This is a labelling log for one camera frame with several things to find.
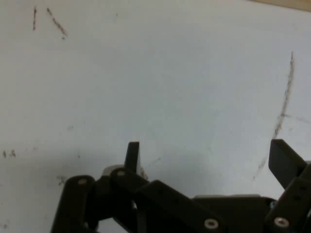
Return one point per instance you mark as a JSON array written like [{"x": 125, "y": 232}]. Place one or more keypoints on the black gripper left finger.
[{"x": 155, "y": 196}]

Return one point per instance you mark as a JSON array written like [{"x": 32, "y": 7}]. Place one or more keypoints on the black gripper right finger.
[{"x": 281, "y": 162}]

